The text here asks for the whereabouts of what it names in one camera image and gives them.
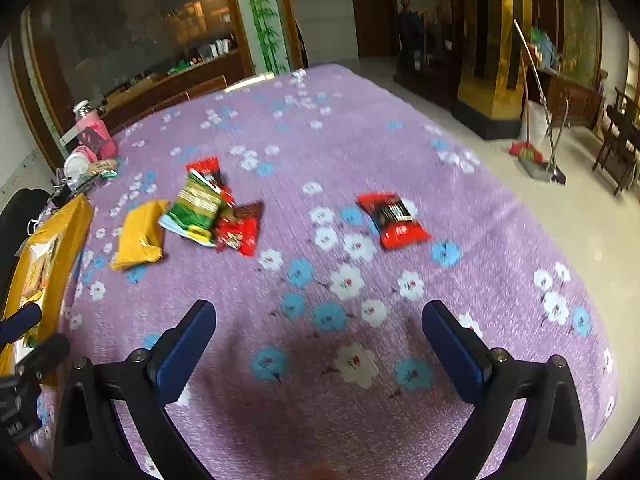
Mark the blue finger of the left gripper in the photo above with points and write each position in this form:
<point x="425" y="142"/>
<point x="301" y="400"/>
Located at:
<point x="13" y="327"/>

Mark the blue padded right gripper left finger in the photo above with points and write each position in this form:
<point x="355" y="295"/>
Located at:
<point x="90" y="442"/>

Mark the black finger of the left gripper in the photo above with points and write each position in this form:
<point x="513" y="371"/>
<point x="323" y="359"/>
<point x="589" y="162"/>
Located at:
<point x="41" y="365"/>

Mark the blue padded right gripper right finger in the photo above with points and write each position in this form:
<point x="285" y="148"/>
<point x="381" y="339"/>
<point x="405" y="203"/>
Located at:
<point x="549" y="441"/>

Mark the green yellow snack packet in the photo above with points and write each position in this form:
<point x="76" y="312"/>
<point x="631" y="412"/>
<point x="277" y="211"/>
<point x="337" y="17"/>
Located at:
<point x="193" y="213"/>

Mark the red black candy packet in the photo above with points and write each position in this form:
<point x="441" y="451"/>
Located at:
<point x="396" y="224"/>

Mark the yellow cardboard tray box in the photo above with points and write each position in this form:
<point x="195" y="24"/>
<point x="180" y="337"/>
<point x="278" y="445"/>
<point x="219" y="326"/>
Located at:
<point x="45" y="262"/>

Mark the white round container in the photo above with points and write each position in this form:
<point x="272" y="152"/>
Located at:
<point x="78" y="164"/>

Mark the small beige green snack packet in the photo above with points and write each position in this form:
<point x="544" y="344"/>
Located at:
<point x="105" y="169"/>

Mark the pink sleeved glass bottle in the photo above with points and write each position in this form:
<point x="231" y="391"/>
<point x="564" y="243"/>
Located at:
<point x="92" y="132"/>

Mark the red dark snack packet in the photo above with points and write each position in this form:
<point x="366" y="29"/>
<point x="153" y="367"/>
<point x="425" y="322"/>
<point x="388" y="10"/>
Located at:
<point x="238" y="228"/>

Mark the red snack packet behind green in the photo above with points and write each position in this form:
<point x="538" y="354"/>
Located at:
<point x="207" y="171"/>

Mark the red broom with dustpan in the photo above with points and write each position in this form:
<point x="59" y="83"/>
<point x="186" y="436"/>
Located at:
<point x="530" y="158"/>

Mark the wooden framed glass cabinet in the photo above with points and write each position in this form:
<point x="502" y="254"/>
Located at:
<point x="130" y="57"/>

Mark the purple floral tablecloth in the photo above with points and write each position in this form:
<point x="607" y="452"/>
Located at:
<point x="318" y="356"/>

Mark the gold black pillar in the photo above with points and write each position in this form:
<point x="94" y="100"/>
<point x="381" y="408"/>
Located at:
<point x="490" y="93"/>

